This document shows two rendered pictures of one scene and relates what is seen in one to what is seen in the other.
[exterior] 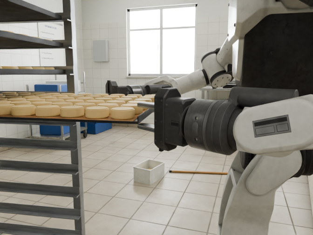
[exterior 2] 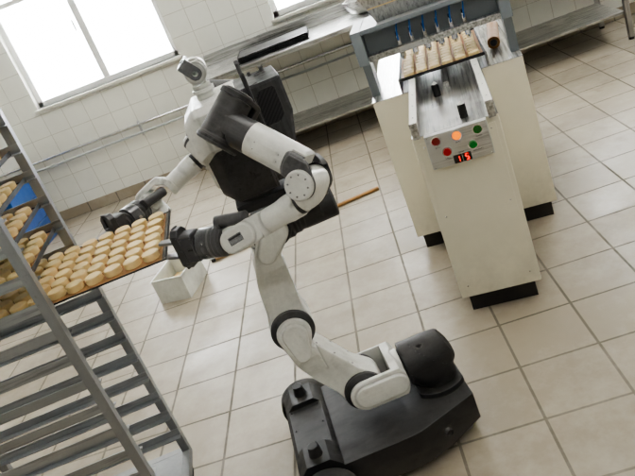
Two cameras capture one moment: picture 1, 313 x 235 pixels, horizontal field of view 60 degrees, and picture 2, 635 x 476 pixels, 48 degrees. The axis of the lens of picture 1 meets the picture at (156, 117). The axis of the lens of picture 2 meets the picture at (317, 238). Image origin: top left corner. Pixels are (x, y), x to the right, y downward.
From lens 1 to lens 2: 148 cm
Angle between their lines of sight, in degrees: 17
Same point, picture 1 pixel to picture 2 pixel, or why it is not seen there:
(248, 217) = (274, 280)
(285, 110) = (238, 229)
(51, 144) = (72, 304)
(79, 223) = (139, 365)
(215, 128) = (213, 246)
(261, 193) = (271, 261)
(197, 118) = (201, 244)
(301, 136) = (248, 240)
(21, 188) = not seen: hidden behind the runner
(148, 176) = (181, 284)
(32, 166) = not seen: hidden behind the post
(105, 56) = not seen: outside the picture
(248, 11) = (203, 154)
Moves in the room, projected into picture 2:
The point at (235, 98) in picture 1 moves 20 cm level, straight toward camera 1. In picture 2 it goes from (216, 224) to (211, 256)
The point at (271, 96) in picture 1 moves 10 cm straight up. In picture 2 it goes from (233, 219) to (217, 185)
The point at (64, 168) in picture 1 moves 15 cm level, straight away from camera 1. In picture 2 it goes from (97, 320) to (83, 312)
